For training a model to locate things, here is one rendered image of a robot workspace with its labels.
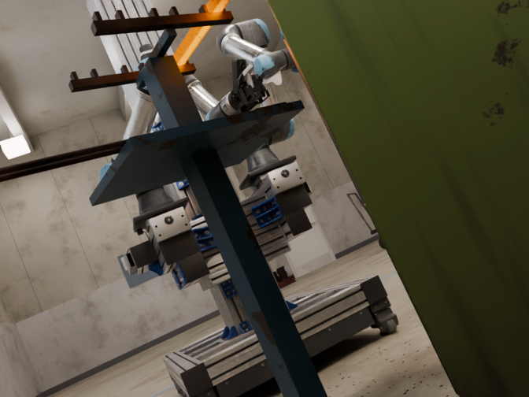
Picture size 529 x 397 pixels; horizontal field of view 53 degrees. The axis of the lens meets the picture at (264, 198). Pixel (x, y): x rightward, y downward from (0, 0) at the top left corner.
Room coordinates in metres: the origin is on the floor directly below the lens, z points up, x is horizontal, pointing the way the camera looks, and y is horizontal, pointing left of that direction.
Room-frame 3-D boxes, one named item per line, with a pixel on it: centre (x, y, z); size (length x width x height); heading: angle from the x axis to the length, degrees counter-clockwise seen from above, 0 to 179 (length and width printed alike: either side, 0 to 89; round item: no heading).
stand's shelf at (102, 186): (1.09, 0.09, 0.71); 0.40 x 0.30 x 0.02; 126
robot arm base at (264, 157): (2.26, -0.06, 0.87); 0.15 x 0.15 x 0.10
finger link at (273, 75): (1.63, -0.20, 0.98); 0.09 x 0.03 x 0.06; 80
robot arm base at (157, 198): (2.10, 0.42, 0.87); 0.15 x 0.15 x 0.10
